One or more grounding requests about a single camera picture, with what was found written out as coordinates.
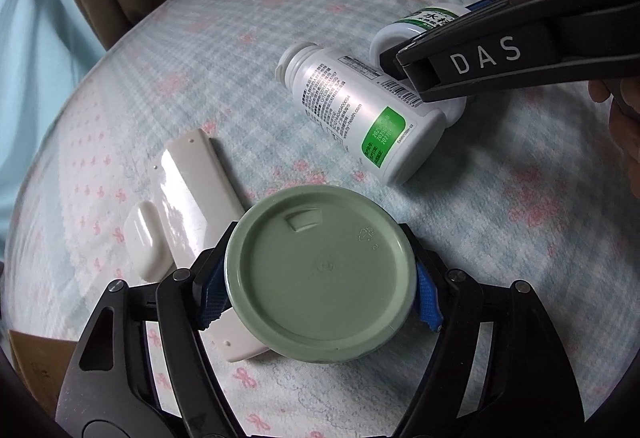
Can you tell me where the green plastic lid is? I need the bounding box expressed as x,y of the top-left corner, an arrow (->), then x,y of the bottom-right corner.
224,185 -> 418,364

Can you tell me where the checked blanket with pink bows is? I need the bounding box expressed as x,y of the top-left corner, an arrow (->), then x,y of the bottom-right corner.
0,0 -> 640,438

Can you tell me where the cardboard box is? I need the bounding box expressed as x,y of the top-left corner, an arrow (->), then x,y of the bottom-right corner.
9,329 -> 77,414

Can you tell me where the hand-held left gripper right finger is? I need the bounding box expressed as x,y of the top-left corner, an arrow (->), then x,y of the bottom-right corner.
395,222 -> 587,438

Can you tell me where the long white plastic bar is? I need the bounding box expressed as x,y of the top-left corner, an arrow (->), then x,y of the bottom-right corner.
150,128 -> 268,364

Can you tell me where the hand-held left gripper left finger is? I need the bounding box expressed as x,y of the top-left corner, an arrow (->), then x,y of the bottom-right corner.
55,221 -> 241,438

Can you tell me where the person's right hand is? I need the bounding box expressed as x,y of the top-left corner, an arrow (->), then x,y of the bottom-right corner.
589,77 -> 640,201

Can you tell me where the light blue sheer curtain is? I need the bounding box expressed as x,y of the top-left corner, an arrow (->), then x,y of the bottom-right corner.
0,0 -> 106,199

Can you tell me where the white bottle green label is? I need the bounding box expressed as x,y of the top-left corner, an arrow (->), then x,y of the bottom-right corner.
369,4 -> 473,129

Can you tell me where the small white oval plastic piece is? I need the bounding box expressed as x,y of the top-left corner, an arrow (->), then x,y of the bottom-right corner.
122,201 -> 176,281

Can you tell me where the white bottle without cap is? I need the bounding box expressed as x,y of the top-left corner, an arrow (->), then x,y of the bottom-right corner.
277,43 -> 446,185

